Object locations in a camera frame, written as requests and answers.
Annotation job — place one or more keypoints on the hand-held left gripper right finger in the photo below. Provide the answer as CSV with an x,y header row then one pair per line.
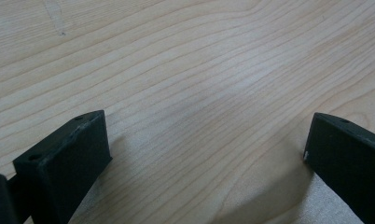
x,y
350,161

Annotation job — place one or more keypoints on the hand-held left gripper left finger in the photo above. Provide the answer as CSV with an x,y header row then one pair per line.
x,y
67,161

